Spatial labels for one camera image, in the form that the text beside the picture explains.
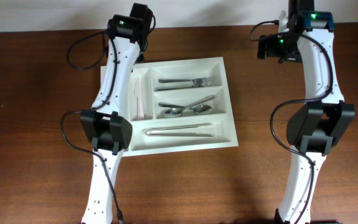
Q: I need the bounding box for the pink plastic knife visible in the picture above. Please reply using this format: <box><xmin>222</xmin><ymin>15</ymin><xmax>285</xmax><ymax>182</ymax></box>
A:
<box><xmin>134</xmin><ymin>78</ymin><xmax>144</xmax><ymax>120</ymax></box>

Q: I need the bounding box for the steel fork with long handle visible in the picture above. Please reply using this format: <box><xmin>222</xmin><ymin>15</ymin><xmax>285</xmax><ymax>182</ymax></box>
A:
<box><xmin>158</xmin><ymin>77</ymin><xmax>212</xmax><ymax>86</ymax></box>

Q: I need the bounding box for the steel fork crosswise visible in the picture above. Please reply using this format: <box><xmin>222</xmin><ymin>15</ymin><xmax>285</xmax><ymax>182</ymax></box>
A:
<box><xmin>155</xmin><ymin>82</ymin><xmax>211</xmax><ymax>91</ymax></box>

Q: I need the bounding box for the large steel spoon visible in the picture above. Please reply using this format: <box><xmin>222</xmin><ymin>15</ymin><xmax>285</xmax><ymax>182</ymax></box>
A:
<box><xmin>158</xmin><ymin>103</ymin><xmax>213</xmax><ymax>115</ymax></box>

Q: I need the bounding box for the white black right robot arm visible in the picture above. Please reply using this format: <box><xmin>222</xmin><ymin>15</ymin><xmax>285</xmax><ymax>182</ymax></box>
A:
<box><xmin>255</xmin><ymin>0</ymin><xmax>355</xmax><ymax>223</ymax></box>

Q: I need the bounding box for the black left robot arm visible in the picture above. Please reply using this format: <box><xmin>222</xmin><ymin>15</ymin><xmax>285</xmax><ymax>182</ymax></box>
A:
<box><xmin>80</xmin><ymin>3</ymin><xmax>154</xmax><ymax>224</ymax></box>

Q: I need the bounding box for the white plastic cutlery tray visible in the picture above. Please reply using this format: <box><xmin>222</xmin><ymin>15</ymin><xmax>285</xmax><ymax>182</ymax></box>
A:
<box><xmin>99</xmin><ymin>56</ymin><xmax>239</xmax><ymax>159</ymax></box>

